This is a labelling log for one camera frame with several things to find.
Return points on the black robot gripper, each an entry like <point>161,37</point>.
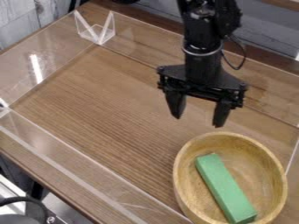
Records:
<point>201,78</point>

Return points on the green rectangular block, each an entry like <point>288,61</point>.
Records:
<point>224,189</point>

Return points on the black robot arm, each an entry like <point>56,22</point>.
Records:
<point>209,21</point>

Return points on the brown wooden bowl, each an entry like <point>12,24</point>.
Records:
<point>254,167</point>

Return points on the clear acrylic tray walls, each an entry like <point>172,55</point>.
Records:
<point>87,127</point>

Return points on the black metal bracket with screw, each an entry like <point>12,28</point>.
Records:
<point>47,217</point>

